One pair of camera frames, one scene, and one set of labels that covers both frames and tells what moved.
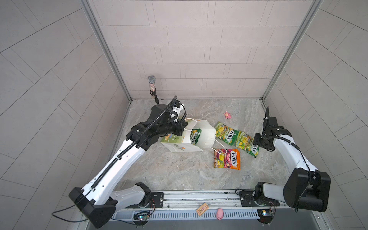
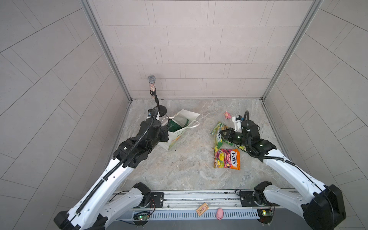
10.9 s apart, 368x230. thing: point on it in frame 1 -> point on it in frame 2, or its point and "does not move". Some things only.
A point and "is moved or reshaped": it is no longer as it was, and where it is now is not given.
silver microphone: [152, 79] does not move
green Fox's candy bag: [226, 133] is moved or reshaped
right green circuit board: [266, 216] does not move
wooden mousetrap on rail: [202, 209] does not move
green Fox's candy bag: [194, 135] is moved or reshaped
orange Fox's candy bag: [226, 158] does not move
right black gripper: [256, 141] -> [227, 138]
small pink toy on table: [227, 115] does not move
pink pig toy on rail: [220, 213] does not move
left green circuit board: [141, 218] does not move
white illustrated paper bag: [199, 133] is moved or reshaped
